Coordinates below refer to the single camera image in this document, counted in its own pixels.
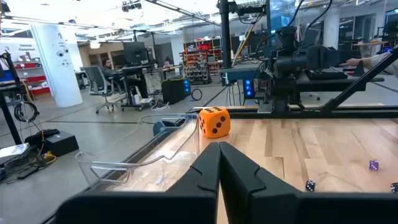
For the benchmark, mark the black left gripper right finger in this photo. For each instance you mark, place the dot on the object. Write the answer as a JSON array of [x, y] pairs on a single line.
[[264, 202]]

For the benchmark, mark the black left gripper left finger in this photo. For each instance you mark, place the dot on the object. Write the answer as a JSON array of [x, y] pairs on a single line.
[[186, 205]]

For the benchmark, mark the small black square die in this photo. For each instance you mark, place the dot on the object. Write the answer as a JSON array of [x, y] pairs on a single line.
[[310, 185]]

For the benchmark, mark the large orange foam die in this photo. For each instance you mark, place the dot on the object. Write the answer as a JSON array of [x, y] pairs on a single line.
[[214, 123]]

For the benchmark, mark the small purple die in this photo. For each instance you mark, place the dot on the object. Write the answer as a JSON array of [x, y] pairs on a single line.
[[373, 165]]

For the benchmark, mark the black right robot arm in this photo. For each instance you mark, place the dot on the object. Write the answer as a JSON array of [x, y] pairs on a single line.
[[286, 68]]

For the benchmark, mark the clear plastic bin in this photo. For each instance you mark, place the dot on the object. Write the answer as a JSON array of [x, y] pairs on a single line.
[[183, 140]]

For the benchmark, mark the black computer tower blue lights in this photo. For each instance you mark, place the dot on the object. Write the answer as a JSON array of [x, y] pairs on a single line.
[[248, 88], [174, 90]]

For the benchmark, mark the small blue die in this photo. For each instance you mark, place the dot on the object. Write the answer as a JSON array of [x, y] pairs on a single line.
[[394, 187]]

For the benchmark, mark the teal workbench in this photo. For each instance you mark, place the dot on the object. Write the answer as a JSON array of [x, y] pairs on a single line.
[[239, 71]]

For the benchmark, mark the black office desk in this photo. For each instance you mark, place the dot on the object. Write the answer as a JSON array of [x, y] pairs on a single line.
[[136, 81]]

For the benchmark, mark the black side table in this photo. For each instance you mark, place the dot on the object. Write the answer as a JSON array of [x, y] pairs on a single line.
[[329, 84]]

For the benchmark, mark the orange parts shelf rack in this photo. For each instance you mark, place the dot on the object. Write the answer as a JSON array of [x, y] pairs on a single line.
[[197, 65]]

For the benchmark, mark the black box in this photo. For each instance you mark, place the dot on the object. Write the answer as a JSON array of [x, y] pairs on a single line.
[[60, 143]]

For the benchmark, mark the black keyboard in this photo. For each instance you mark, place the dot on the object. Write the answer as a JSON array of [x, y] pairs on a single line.
[[325, 74]]

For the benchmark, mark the grey office chair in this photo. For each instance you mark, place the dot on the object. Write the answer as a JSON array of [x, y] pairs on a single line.
[[96, 82]]

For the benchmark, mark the black diagonal brace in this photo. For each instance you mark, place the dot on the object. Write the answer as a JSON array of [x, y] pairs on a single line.
[[357, 81]]

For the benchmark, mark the person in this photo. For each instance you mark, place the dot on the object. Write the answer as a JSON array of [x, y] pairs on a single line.
[[109, 71]]

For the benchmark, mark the black desk monitor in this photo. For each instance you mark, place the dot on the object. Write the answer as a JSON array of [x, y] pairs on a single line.
[[135, 53]]

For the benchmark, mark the person's hand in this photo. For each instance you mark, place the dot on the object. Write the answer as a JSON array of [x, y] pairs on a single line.
[[351, 62]]

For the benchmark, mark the black vertical pole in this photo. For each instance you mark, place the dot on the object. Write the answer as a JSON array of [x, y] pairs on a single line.
[[225, 37]]

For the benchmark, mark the white round pillar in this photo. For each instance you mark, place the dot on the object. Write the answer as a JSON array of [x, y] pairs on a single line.
[[59, 68]]

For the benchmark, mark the red and white shelf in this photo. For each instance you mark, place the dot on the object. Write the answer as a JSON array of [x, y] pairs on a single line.
[[34, 81]]

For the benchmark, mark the black stand leg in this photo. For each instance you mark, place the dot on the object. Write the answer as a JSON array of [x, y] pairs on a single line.
[[9, 118]]

